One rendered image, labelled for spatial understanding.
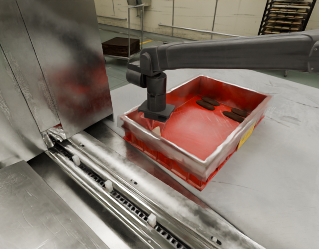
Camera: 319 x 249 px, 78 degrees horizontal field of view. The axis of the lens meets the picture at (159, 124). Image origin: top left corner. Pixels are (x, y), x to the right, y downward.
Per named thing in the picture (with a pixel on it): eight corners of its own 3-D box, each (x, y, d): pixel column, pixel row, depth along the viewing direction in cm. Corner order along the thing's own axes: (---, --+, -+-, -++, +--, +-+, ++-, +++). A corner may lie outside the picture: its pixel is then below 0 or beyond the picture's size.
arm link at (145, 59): (149, 55, 47) (170, 47, 52) (117, 46, 53) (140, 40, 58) (150, 99, 54) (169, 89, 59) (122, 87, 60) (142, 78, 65)
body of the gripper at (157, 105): (146, 103, 66) (146, 83, 62) (175, 110, 63) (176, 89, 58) (137, 113, 61) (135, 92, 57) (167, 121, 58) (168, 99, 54)
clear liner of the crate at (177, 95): (268, 116, 79) (277, 95, 73) (202, 197, 50) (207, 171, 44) (197, 91, 97) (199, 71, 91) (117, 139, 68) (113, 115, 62)
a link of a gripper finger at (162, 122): (153, 124, 70) (152, 101, 65) (171, 129, 68) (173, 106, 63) (144, 136, 65) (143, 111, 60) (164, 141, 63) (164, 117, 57)
